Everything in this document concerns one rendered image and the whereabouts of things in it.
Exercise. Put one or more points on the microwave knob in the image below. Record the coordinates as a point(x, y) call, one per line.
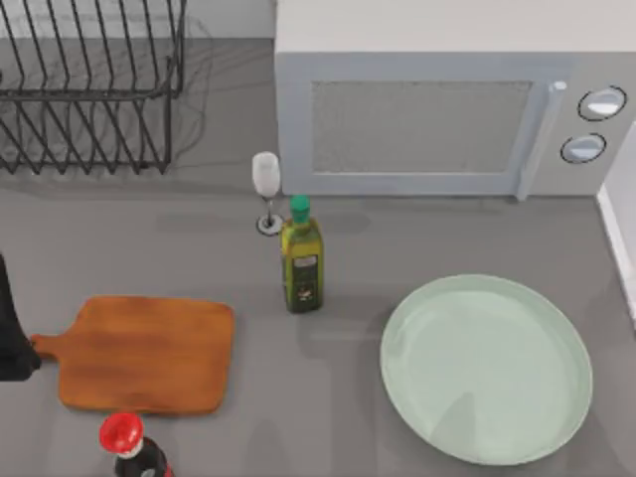
point(583, 148)
point(601, 102)

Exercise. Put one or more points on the clear wine glass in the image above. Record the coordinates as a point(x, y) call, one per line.
point(265, 174)

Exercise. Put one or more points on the wooden cutting board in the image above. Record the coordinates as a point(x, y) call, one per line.
point(149, 355)

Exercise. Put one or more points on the green oil bottle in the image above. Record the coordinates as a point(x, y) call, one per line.
point(301, 268)

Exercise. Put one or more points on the dark bottle with red cap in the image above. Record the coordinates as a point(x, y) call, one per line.
point(130, 447)

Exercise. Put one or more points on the pale microwave oven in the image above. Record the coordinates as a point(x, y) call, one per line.
point(437, 64)

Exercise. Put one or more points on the pale green plate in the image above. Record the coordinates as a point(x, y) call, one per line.
point(487, 370)

